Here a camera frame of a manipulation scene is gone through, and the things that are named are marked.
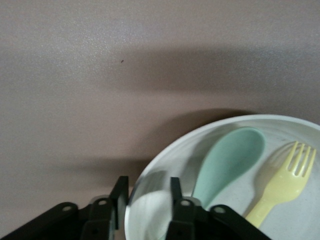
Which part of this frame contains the pale green plastic spoon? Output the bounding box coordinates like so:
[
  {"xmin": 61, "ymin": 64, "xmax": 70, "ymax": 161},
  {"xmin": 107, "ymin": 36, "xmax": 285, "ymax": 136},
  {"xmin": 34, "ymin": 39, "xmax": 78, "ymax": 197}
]
[{"xmin": 191, "ymin": 126, "xmax": 266, "ymax": 208}]

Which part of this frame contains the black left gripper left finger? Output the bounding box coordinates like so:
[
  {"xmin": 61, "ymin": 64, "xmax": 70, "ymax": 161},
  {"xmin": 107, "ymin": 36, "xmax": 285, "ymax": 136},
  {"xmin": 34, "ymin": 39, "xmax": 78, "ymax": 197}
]
[{"xmin": 0, "ymin": 175, "xmax": 130, "ymax": 240}]

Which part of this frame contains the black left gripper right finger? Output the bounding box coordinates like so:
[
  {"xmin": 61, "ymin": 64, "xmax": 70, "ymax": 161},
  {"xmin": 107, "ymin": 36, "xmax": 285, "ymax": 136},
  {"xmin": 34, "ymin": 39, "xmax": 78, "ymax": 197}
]
[{"xmin": 166, "ymin": 176, "xmax": 272, "ymax": 240}]

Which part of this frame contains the round beige speckled plate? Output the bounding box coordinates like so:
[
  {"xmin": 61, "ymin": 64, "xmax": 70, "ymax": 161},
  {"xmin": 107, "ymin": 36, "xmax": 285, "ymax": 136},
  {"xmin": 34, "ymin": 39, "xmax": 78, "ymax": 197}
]
[{"xmin": 124, "ymin": 114, "xmax": 320, "ymax": 240}]

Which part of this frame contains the small yellow plastic fork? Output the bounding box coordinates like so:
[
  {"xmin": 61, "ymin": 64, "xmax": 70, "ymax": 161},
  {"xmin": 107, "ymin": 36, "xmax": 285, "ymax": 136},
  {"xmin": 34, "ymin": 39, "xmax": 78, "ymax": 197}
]
[{"xmin": 244, "ymin": 141, "xmax": 317, "ymax": 228}]

